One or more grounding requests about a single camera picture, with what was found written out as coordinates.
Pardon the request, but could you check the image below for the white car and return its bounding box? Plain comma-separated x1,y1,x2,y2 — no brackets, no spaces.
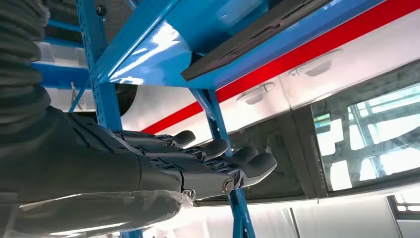
114,8,420,238

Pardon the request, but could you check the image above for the blue metal shelf rack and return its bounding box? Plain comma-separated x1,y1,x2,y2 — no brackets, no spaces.
31,18,96,114
67,0,388,238

